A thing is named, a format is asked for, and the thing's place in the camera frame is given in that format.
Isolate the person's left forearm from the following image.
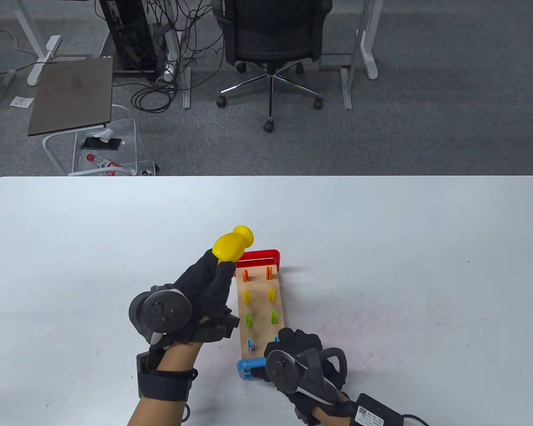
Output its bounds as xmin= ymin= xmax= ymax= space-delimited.
xmin=129 ymin=339 xmax=203 ymax=426

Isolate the black computer tower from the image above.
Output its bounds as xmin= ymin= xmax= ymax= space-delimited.
xmin=99 ymin=0 xmax=158 ymax=74

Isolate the clear plastic storage bin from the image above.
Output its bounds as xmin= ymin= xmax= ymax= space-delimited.
xmin=72 ymin=118 xmax=138 ymax=174

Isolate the person's left hand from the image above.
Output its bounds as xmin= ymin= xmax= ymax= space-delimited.
xmin=158 ymin=248 xmax=240 ymax=351

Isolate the black wrist box with label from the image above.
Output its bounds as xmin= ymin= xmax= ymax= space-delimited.
xmin=354 ymin=393 xmax=405 ymax=426

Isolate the black office chair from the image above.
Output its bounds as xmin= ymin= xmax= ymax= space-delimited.
xmin=211 ymin=0 xmax=334 ymax=134

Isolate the yellow toy hammer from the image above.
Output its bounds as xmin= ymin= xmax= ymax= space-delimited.
xmin=214 ymin=225 xmax=254 ymax=267

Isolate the rainbow wooden hammer bench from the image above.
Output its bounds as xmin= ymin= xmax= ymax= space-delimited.
xmin=234 ymin=249 xmax=289 ymax=381

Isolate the black wrist strap unit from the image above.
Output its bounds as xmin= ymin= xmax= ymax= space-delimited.
xmin=136 ymin=352 xmax=199 ymax=402

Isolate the red-capped bottle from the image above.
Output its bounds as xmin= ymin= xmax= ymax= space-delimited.
xmin=86 ymin=154 xmax=125 ymax=174

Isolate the brown side table top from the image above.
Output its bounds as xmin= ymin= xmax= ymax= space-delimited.
xmin=27 ymin=56 xmax=114 ymax=137

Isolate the black smartphone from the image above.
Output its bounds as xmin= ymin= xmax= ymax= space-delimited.
xmin=81 ymin=137 xmax=123 ymax=151

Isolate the white metal table frame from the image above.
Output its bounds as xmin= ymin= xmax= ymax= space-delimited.
xmin=42 ymin=105 xmax=160 ymax=177

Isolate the person's right hand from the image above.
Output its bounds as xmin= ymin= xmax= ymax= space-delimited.
xmin=251 ymin=327 xmax=358 ymax=420

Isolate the white power strip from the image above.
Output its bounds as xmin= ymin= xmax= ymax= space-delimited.
xmin=157 ymin=60 xmax=176 ymax=85

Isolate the black cable bundle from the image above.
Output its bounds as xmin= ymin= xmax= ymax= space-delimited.
xmin=131 ymin=0 xmax=225 ymax=114

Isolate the grey desk leg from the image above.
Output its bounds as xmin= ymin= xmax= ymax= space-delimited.
xmin=318 ymin=53 xmax=354 ymax=110
xmin=164 ymin=27 xmax=191 ymax=109

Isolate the grey round glove tracker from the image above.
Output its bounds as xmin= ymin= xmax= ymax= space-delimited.
xmin=129 ymin=285 xmax=193 ymax=347
xmin=263 ymin=347 xmax=348 ymax=402

